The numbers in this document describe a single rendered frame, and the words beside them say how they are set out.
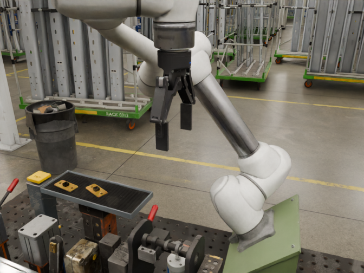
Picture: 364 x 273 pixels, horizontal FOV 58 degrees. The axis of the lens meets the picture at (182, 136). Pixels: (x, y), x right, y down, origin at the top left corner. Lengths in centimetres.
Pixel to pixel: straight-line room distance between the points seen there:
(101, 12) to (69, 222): 133
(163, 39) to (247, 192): 83
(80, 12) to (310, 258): 137
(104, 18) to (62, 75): 473
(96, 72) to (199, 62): 396
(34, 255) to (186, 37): 81
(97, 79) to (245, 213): 409
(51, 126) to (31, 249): 244
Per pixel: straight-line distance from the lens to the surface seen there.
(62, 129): 354
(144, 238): 91
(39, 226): 115
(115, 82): 503
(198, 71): 123
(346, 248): 292
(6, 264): 123
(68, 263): 107
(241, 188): 136
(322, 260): 166
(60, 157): 368
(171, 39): 70
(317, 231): 300
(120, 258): 102
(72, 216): 187
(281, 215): 146
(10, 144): 469
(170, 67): 71
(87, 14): 69
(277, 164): 142
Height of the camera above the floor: 177
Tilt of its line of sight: 23 degrees down
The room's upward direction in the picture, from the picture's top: straight up
